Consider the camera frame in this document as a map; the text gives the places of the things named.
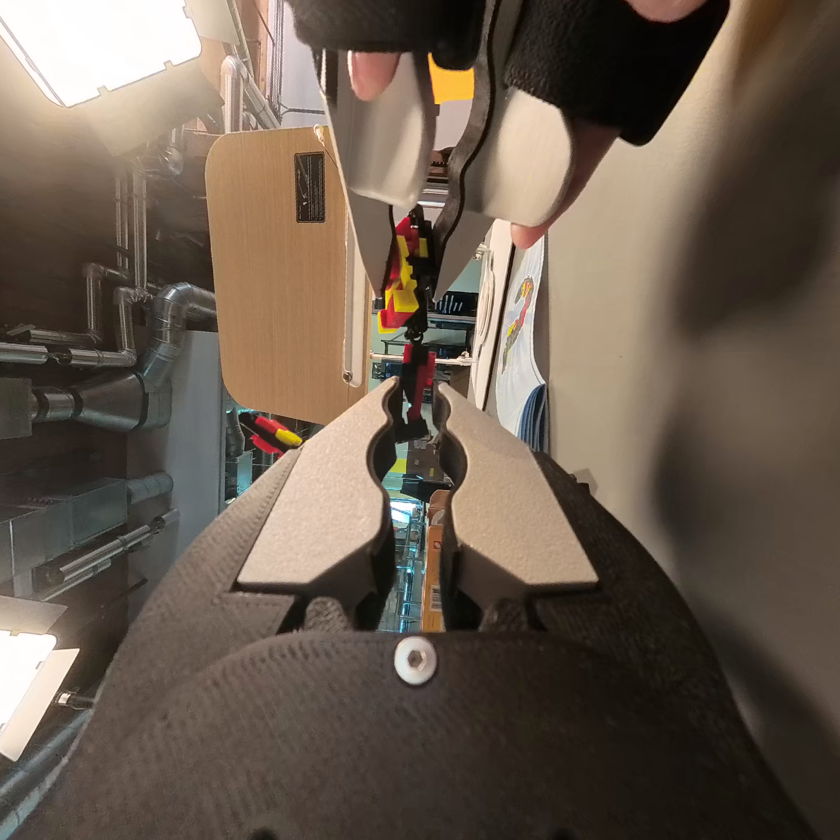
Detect rectangular metal air duct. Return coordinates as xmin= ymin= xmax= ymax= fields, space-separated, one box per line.
xmin=0 ymin=472 xmax=175 ymax=578

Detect silver round ventilation duct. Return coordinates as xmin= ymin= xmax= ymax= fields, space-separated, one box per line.
xmin=29 ymin=282 xmax=217 ymax=434

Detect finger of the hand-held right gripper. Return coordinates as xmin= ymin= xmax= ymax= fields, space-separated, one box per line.
xmin=430 ymin=39 xmax=575 ymax=299
xmin=320 ymin=52 xmax=437 ymax=293

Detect open lego instruction booklet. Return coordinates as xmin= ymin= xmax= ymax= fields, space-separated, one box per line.
xmin=495 ymin=233 xmax=549 ymax=454

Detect small red yellow lego part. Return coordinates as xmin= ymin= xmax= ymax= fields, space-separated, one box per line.
xmin=238 ymin=411 xmax=304 ymax=458

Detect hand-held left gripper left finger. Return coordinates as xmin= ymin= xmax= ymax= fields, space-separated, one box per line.
xmin=236 ymin=377 xmax=401 ymax=631

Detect cardboard lego box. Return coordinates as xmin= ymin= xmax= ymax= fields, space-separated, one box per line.
xmin=423 ymin=489 xmax=455 ymax=634

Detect red yellow black lego model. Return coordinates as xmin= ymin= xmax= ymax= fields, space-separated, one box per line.
xmin=377 ymin=206 xmax=439 ymax=442

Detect bright studio light panel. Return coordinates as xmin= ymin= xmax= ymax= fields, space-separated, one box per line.
xmin=0 ymin=594 xmax=81 ymax=762
xmin=0 ymin=0 xmax=206 ymax=109

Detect person's right hand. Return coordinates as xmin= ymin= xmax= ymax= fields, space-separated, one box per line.
xmin=348 ymin=0 xmax=690 ymax=250

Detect metal conduit pipes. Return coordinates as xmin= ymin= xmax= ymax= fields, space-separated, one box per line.
xmin=0 ymin=262 xmax=142 ymax=370

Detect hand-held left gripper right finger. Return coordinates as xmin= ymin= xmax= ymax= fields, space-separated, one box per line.
xmin=436 ymin=382 xmax=599 ymax=631

